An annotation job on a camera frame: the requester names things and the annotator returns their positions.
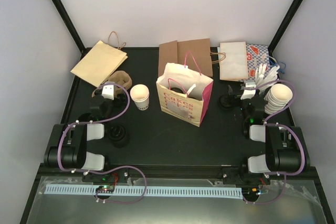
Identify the stack of paper cups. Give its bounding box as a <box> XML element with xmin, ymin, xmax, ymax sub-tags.
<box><xmin>264</xmin><ymin>83</ymin><xmax>293</xmax><ymax>115</ymax></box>

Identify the white paper coffee cup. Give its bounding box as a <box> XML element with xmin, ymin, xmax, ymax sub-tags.
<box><xmin>130</xmin><ymin>84</ymin><xmax>149</xmax><ymax>111</ymax></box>

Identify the stack of black lids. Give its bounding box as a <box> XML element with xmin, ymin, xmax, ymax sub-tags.
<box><xmin>108</xmin><ymin>124</ymin><xmax>130</xmax><ymax>148</ymax></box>

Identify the brown pulp cup carrier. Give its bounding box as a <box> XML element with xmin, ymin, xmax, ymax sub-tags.
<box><xmin>92</xmin><ymin>71</ymin><xmax>132</xmax><ymax>98</ymax></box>

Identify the cake print paper bag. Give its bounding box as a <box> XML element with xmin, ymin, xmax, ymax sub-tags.
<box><xmin>156</xmin><ymin>62</ymin><xmax>214</xmax><ymax>127</ymax></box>

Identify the white paper bag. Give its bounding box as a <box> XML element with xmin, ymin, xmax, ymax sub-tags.
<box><xmin>211</xmin><ymin>41</ymin><xmax>248</xmax><ymax>81</ymax></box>

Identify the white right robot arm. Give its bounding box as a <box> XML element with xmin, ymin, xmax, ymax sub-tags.
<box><xmin>218</xmin><ymin>80</ymin><xmax>310</xmax><ymax>184</ymax></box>

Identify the white perforated front rail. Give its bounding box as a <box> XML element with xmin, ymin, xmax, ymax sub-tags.
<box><xmin>44</xmin><ymin>184</ymin><xmax>243</xmax><ymax>199</ymax></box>

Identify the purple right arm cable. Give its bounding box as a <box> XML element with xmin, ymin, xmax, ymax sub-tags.
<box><xmin>257</xmin><ymin>80</ymin><xmax>306</xmax><ymax>204</ymax></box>

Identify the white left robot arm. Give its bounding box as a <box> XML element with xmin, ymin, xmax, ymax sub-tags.
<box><xmin>60</xmin><ymin>93</ymin><xmax>127</xmax><ymax>182</ymax></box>

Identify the red blue patterned bag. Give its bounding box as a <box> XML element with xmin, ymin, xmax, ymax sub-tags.
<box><xmin>246</xmin><ymin>44</ymin><xmax>286</xmax><ymax>80</ymax></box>

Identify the black cup lid stack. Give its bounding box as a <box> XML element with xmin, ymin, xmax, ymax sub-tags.
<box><xmin>218</xmin><ymin>95</ymin><xmax>237</xmax><ymax>110</ymax></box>

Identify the white plastic cutlery bunch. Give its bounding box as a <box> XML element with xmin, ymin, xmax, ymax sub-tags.
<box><xmin>255</xmin><ymin>63</ymin><xmax>280</xmax><ymax>91</ymax></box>

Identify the tan paper bag with handles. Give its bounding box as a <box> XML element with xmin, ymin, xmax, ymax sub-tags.
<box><xmin>70</xmin><ymin>40</ymin><xmax>128</xmax><ymax>87</ymax></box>

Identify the brown kraft paper bag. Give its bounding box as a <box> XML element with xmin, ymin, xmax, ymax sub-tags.
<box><xmin>158</xmin><ymin>38</ymin><xmax>213</xmax><ymax>77</ymax></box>

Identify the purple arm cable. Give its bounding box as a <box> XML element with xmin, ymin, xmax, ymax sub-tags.
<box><xmin>257</xmin><ymin>80</ymin><xmax>306</xmax><ymax>204</ymax></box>
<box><xmin>57</xmin><ymin>81</ymin><xmax>148</xmax><ymax>207</ymax></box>

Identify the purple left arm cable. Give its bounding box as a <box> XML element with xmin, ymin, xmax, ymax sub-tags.
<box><xmin>57</xmin><ymin>81</ymin><xmax>148</xmax><ymax>207</ymax></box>

